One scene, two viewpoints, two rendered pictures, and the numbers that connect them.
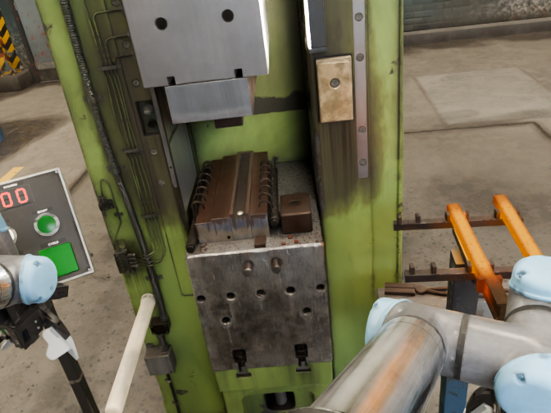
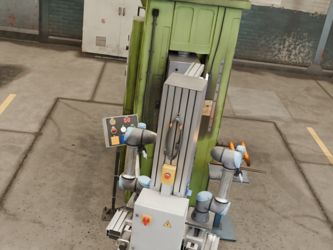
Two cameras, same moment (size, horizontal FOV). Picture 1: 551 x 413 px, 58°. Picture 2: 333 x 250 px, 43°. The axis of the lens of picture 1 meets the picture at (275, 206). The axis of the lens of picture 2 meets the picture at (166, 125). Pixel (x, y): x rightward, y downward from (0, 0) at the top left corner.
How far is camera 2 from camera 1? 3.08 m
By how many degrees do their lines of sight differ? 11
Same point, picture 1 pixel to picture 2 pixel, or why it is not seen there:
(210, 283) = not seen: hidden behind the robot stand
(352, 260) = (200, 155)
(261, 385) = not seen: hidden behind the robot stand
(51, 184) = (135, 118)
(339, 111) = (206, 113)
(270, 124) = not seen: hidden behind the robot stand
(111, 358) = (97, 183)
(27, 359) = (62, 179)
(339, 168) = (203, 127)
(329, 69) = (206, 102)
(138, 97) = (156, 99)
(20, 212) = (127, 124)
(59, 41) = (142, 82)
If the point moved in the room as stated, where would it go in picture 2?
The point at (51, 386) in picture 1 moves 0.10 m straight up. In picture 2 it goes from (76, 188) to (77, 181)
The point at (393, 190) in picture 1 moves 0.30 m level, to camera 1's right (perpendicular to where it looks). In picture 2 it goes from (216, 136) to (243, 138)
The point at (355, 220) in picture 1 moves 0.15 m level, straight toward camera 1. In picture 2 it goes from (203, 143) to (204, 150)
